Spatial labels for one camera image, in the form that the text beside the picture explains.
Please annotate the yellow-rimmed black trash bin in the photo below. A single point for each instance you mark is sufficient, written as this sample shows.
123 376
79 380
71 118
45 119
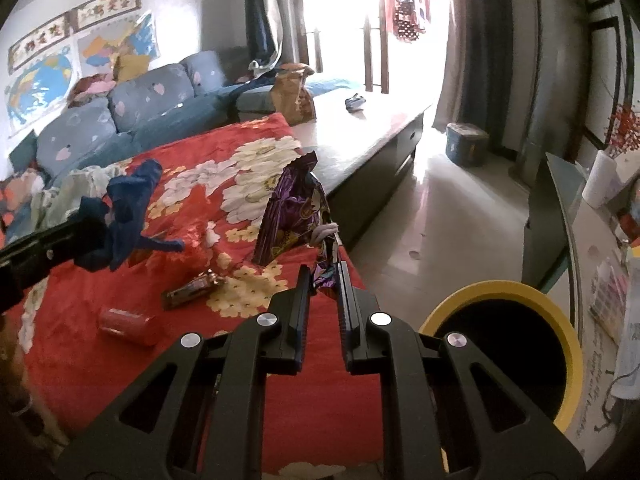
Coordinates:
500 287

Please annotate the light green cloth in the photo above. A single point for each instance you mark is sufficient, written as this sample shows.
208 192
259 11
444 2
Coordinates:
75 195

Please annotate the country map poster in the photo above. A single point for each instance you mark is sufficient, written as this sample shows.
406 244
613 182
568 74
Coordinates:
115 40

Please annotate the glass balcony door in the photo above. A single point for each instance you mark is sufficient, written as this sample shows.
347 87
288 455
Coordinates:
375 60

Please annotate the blue cloth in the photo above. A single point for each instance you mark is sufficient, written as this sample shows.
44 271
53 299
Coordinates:
125 210

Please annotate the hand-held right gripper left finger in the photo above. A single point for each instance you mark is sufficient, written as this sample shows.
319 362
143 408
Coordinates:
302 310

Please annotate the dark blue garment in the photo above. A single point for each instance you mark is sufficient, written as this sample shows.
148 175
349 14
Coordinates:
250 82

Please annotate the teal cushion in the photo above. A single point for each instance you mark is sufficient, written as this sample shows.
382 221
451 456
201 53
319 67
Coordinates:
22 152

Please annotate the dark wooden coffee table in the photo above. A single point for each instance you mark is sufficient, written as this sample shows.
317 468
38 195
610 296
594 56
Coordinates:
370 140

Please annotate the grey tower air conditioner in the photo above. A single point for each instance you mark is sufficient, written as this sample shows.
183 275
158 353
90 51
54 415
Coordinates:
537 85

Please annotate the framed calligraphy picture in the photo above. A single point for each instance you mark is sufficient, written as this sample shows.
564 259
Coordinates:
107 7
37 42

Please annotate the brown snack wrapper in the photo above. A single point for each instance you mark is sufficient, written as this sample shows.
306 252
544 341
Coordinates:
192 291

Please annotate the dark blue curtain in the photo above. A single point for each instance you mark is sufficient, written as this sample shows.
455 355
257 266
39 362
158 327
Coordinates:
260 15

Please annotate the yellow pillow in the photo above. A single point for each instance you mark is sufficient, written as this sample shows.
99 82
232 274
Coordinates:
131 67

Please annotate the pink drink can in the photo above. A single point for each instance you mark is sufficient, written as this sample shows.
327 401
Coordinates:
130 326

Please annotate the printed cushion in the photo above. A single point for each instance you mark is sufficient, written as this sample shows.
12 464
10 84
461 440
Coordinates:
20 200

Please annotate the world map poster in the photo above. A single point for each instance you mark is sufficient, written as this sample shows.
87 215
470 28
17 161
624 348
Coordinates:
42 85

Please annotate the hanging laundry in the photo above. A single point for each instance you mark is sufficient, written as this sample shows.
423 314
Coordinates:
407 15

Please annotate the brown paper bag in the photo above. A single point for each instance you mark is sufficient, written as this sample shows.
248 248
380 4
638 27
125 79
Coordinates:
290 95

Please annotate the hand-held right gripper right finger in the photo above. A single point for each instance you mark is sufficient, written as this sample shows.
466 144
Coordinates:
345 310

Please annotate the pale blue papers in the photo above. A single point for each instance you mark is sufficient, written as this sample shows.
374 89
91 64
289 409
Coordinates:
627 355

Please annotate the sheer grey curtain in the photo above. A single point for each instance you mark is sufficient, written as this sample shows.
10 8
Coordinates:
290 10

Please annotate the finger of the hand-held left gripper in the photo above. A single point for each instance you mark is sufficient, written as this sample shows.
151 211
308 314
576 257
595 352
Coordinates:
60 242
20 287

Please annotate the glass-topped television stand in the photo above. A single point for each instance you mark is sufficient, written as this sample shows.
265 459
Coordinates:
550 235

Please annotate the clear plastic bag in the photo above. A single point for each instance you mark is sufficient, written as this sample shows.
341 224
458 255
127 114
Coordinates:
610 295

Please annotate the white vase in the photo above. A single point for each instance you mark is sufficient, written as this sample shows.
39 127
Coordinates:
600 180

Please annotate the blue patterned sofa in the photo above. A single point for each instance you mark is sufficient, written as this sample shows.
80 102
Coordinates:
150 95

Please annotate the blue storage box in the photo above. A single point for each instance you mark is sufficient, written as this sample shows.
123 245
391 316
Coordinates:
467 145

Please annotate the person's left forearm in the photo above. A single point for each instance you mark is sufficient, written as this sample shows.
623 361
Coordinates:
20 375

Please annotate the small dark object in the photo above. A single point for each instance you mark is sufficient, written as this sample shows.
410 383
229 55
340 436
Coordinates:
355 102

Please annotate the purple snack bag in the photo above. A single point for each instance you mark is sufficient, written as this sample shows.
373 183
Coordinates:
295 215

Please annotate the red floral blanket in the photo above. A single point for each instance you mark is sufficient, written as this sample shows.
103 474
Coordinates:
100 385

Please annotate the pile of pink clothes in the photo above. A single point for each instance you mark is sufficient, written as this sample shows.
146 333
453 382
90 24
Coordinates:
92 87

